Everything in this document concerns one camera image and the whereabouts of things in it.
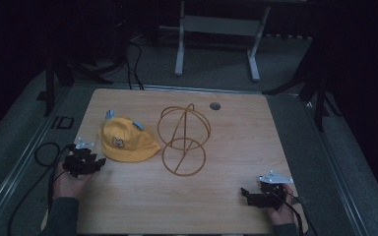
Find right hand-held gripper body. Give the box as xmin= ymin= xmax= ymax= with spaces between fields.
xmin=257 ymin=169 xmax=294 ymax=211

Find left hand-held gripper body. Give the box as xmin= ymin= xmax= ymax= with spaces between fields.
xmin=62 ymin=137 xmax=96 ymax=179

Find yellow hat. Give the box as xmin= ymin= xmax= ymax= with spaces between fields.
xmin=97 ymin=109 xmax=162 ymax=163

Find wire hat stand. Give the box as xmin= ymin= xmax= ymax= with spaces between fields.
xmin=157 ymin=102 xmax=212 ymax=177

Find person's left hand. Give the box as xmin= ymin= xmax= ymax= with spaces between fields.
xmin=52 ymin=160 xmax=94 ymax=201

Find person's right hand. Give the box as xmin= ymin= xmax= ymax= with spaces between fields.
xmin=267 ymin=183 xmax=299 ymax=227

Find black metal stand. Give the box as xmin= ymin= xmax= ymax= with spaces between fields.
xmin=261 ymin=29 xmax=344 ymax=134
xmin=36 ymin=19 xmax=129 ymax=118

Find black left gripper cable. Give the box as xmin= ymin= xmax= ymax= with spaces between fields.
xmin=7 ymin=142 xmax=75 ymax=236

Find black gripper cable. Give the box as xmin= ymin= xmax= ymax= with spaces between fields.
xmin=269 ymin=190 xmax=320 ymax=236
xmin=7 ymin=142 xmax=75 ymax=236

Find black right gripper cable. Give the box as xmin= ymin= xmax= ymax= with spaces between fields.
xmin=269 ymin=190 xmax=320 ymax=236

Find black floor cables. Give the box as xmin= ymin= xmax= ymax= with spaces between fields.
xmin=123 ymin=38 xmax=146 ymax=91

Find white metal desk frame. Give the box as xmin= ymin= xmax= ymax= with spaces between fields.
xmin=158 ymin=0 xmax=272 ymax=83

